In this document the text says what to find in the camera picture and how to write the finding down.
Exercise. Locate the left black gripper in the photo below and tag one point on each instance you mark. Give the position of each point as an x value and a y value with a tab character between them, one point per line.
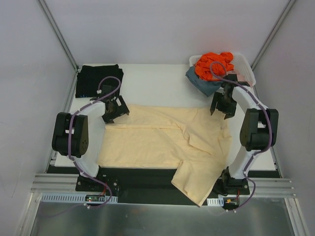
117	109

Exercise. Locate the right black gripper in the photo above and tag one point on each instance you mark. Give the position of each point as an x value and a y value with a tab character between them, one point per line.
224	104

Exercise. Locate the cream yellow t shirt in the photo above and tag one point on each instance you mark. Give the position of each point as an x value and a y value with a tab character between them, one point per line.
193	141

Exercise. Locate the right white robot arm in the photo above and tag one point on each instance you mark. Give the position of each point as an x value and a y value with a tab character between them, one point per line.
258	131

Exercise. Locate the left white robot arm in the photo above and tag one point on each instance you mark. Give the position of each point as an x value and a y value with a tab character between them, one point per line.
79	135

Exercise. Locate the grey blue t shirt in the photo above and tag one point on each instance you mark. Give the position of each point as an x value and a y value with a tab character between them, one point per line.
205	87

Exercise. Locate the pink t shirt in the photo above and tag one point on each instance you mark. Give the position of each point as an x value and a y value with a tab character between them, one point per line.
240	77

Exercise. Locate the white plastic basket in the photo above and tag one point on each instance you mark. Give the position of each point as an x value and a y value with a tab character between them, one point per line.
240	63

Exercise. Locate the orange t shirt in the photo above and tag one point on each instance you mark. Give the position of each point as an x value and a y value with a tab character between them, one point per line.
219	63

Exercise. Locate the folded black t shirt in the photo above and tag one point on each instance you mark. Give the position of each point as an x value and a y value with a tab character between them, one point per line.
89	78

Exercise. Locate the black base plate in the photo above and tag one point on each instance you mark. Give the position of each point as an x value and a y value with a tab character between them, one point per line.
152	186

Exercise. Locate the right white cable duct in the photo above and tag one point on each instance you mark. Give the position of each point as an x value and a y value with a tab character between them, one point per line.
215	202

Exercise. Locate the white cable duct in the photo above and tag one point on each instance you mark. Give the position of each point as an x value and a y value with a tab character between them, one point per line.
77	198
215	202

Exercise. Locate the left white cable duct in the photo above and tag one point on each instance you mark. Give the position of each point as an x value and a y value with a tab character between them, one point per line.
77	198

